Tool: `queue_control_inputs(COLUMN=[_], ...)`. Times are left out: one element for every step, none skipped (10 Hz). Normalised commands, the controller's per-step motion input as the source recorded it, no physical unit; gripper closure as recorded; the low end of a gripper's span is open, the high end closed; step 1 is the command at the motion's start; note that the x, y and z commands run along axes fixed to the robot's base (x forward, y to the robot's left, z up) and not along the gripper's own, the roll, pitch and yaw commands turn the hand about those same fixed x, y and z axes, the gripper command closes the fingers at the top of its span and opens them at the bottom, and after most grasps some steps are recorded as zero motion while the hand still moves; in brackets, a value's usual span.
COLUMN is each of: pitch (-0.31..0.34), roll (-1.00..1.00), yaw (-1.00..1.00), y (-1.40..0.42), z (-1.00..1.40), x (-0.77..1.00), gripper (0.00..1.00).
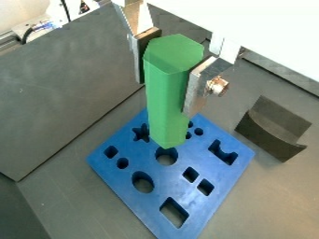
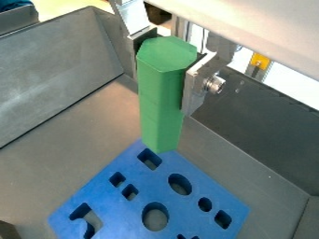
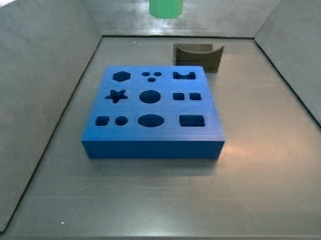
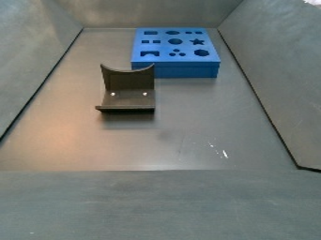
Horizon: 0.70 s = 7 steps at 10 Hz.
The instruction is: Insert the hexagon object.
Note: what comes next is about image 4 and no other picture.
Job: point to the blue shape sorter block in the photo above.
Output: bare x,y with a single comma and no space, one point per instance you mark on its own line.
179,51

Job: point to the black curved holder bracket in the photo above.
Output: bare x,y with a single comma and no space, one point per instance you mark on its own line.
130,90

